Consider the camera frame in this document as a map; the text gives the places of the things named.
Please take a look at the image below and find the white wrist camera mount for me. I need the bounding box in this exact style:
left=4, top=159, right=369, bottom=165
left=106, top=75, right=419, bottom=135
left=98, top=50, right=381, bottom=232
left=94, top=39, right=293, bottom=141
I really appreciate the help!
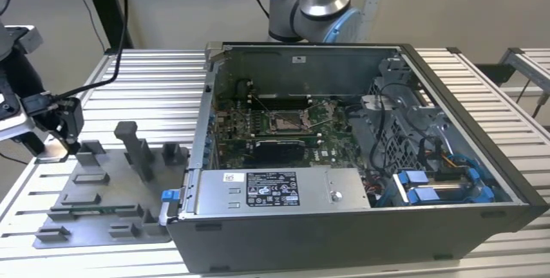
left=0, top=110, right=34, bottom=142

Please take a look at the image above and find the blue data wire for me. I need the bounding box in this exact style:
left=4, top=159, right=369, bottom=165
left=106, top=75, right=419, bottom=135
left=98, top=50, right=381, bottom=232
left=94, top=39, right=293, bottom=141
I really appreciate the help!
left=445, top=151, right=480, bottom=170

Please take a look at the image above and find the green RAM stick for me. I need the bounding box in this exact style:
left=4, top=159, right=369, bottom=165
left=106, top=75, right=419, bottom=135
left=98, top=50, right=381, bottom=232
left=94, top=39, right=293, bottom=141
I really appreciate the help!
left=50, top=205, right=136, bottom=212

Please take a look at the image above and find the CPU socket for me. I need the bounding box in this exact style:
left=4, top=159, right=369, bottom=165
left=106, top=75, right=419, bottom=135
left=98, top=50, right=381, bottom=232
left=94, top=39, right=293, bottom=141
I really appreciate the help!
left=269, top=110, right=311, bottom=134

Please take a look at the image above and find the black stand post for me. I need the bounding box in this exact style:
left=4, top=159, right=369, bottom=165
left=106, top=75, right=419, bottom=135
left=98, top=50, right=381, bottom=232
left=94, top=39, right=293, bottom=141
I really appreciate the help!
left=83, top=0, right=135, bottom=51

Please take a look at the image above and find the black PC case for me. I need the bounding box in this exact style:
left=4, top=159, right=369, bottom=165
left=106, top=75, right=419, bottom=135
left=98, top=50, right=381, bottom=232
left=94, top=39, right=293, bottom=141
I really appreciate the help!
left=158, top=41, right=550, bottom=274

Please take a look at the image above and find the black expansion card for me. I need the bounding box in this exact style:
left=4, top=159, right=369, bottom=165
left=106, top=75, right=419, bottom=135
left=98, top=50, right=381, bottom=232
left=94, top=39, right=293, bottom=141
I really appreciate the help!
left=253, top=139, right=307, bottom=165

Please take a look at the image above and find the black table bracket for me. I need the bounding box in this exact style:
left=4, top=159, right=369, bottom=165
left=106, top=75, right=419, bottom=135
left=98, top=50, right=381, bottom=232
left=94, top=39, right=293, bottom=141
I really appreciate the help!
left=474, top=63, right=516, bottom=86

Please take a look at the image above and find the metal drive cage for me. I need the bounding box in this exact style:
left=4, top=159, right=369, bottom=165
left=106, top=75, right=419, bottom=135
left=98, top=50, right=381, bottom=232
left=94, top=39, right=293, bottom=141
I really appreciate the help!
left=347, top=75, right=453, bottom=176

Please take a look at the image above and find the silver square CPU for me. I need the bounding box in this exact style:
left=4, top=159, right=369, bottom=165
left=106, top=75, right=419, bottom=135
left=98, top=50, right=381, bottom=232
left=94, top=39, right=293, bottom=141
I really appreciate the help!
left=43, top=136, right=71, bottom=160

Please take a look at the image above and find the black camera cable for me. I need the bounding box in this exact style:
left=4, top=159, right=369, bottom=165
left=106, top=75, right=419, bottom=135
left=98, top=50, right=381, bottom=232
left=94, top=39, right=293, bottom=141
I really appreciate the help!
left=55, top=0, right=131, bottom=99

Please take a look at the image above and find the grey wrist block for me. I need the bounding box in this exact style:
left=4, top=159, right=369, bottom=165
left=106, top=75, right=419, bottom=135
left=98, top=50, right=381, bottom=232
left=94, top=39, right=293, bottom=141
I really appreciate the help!
left=0, top=24, right=44, bottom=55

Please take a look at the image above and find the black RAM slot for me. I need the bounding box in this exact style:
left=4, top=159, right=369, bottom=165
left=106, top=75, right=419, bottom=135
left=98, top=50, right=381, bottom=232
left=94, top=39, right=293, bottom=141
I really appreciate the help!
left=251, top=131, right=325, bottom=138
left=247, top=93, right=313, bottom=102
left=247, top=101, right=313, bottom=111

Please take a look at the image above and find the green motherboard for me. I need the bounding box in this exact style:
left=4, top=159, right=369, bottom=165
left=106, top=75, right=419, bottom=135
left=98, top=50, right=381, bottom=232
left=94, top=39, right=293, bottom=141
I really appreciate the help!
left=210, top=97, right=367, bottom=171

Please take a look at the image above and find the metal socket cover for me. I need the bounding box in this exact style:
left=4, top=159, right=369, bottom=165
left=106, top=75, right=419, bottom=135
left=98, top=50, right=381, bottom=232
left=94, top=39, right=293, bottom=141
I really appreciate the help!
left=301, top=101, right=337, bottom=128

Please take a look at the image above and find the aluminium slat side table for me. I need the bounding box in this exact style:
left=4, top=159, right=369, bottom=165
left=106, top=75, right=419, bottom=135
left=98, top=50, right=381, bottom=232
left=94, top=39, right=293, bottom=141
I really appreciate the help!
left=498, top=47, right=550, bottom=94

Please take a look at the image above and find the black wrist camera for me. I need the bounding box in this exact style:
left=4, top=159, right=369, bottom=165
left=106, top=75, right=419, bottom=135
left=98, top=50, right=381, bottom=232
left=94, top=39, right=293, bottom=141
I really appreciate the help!
left=20, top=95, right=83, bottom=144

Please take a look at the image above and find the black wire in case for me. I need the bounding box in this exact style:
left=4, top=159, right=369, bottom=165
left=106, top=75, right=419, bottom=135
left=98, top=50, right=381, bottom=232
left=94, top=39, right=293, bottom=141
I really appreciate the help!
left=373, top=84, right=425, bottom=166

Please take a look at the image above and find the blue disk carrier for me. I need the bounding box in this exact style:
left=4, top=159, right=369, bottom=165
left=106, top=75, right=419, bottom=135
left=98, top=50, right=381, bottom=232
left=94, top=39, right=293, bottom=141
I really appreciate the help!
left=395, top=169, right=430, bottom=185
left=406, top=187, right=443, bottom=204

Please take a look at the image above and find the grey parts rack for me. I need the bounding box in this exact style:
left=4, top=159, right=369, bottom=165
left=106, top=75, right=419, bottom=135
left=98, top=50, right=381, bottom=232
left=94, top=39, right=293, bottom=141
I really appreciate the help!
left=32, top=120, right=191, bottom=250

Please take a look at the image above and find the thin metal locking lever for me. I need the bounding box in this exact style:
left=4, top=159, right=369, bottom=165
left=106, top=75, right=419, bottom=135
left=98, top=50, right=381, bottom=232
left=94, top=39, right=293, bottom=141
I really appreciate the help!
left=251, top=94, right=271, bottom=113

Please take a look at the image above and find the silver power supply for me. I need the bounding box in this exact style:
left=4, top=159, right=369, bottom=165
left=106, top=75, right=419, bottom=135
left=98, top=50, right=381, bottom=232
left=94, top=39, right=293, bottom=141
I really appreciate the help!
left=195, top=167, right=373, bottom=213

